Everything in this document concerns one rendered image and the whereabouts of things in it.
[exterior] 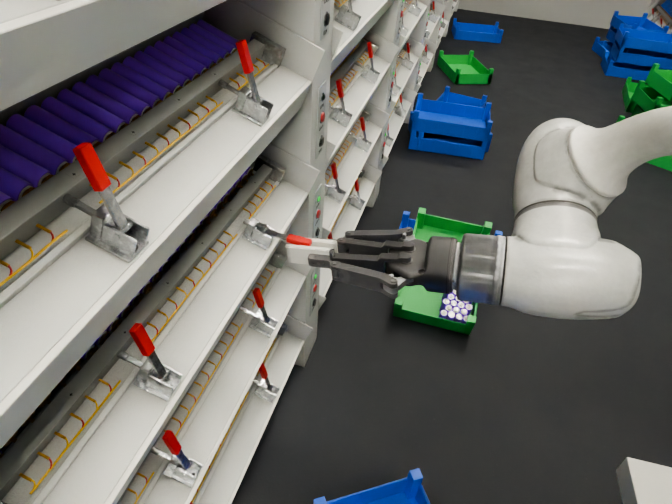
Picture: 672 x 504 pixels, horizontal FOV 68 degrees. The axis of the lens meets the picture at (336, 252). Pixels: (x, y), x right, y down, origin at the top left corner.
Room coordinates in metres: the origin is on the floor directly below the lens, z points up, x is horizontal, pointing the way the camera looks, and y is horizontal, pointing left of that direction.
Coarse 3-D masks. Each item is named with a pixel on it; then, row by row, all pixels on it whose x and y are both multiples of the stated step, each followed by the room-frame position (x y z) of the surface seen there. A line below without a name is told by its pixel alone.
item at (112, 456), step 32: (256, 160) 0.72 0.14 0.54; (288, 160) 0.73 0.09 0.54; (288, 192) 0.70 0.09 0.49; (288, 224) 0.62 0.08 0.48; (256, 256) 0.54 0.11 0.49; (192, 288) 0.45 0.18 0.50; (224, 288) 0.46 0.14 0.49; (160, 320) 0.39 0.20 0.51; (192, 320) 0.40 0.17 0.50; (224, 320) 0.41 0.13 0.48; (128, 352) 0.34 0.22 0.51; (160, 352) 0.35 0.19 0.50; (192, 352) 0.36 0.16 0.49; (96, 416) 0.26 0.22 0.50; (128, 416) 0.27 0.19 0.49; (160, 416) 0.28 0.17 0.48; (64, 448) 0.23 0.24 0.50; (96, 448) 0.23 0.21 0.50; (128, 448) 0.24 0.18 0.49; (64, 480) 0.20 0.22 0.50; (96, 480) 0.21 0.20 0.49; (128, 480) 0.22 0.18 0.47
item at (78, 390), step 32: (256, 192) 0.66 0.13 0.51; (224, 224) 0.55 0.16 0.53; (192, 256) 0.47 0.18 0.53; (160, 288) 0.41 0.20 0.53; (128, 320) 0.36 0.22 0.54; (96, 352) 0.31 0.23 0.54; (96, 384) 0.29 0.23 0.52; (64, 416) 0.24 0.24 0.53; (32, 448) 0.21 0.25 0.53; (0, 480) 0.18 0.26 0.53; (32, 480) 0.19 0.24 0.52
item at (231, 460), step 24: (288, 336) 0.72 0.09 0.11; (264, 360) 0.63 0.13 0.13; (288, 360) 0.66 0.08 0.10; (264, 384) 0.57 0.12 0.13; (240, 408) 0.52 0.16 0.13; (264, 408) 0.54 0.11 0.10; (240, 432) 0.48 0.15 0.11; (216, 456) 0.43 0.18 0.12; (240, 456) 0.44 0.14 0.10; (216, 480) 0.39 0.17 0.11; (240, 480) 0.40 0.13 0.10
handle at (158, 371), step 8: (136, 328) 0.31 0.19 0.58; (144, 328) 0.32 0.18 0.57; (136, 336) 0.31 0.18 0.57; (144, 336) 0.31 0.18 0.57; (136, 344) 0.31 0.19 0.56; (144, 344) 0.31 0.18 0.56; (152, 344) 0.32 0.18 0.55; (144, 352) 0.31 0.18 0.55; (152, 352) 0.31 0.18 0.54; (152, 360) 0.31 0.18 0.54; (160, 368) 0.31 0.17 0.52; (160, 376) 0.30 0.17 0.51
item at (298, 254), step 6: (288, 246) 0.55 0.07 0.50; (294, 246) 0.54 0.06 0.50; (300, 246) 0.54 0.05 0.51; (306, 246) 0.54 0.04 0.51; (312, 246) 0.54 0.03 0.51; (288, 252) 0.54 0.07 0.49; (294, 252) 0.54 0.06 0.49; (300, 252) 0.54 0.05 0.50; (306, 252) 0.54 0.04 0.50; (312, 252) 0.54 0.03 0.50; (318, 252) 0.53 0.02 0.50; (324, 252) 0.53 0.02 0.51; (288, 258) 0.54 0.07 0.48; (294, 258) 0.54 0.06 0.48; (300, 258) 0.54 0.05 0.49; (306, 258) 0.54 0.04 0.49
